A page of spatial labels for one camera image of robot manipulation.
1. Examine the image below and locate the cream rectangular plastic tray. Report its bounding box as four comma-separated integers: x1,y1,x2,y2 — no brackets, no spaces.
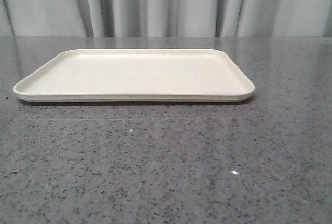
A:
13,49,255,102

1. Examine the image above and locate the light grey pleated curtain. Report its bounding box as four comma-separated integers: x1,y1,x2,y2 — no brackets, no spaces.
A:
1,0,331,37

